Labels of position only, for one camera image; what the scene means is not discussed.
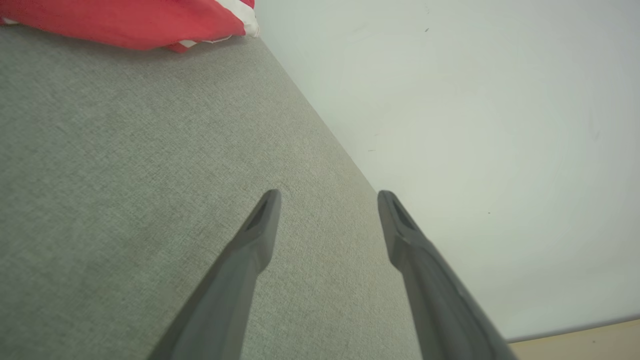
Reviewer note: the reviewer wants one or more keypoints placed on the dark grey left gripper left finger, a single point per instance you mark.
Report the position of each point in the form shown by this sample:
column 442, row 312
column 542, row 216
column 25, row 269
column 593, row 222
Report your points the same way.
column 225, row 295

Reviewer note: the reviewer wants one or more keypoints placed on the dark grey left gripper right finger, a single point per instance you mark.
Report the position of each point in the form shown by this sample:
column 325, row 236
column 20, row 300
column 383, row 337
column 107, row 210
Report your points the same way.
column 440, row 300

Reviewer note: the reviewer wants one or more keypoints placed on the red white basketball jersey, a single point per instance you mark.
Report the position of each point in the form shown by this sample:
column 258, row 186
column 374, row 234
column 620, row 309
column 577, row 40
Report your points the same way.
column 125, row 20

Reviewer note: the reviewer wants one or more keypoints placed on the grey fabric sofa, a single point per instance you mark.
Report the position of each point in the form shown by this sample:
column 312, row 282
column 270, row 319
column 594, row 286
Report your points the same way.
column 125, row 175

